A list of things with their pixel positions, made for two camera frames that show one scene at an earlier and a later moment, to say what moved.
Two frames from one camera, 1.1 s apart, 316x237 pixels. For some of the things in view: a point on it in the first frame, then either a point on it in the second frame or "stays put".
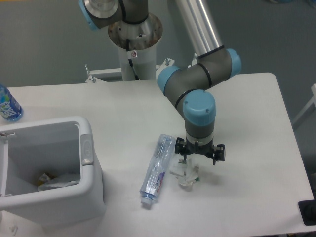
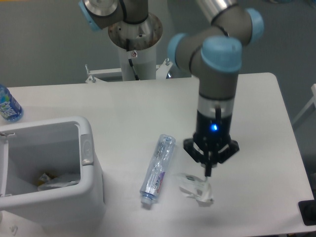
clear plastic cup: x=187 y=172 → x=198 y=189
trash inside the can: x=48 y=181 stays put
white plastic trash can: x=59 y=145 stays put
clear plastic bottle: x=157 y=168 stays put
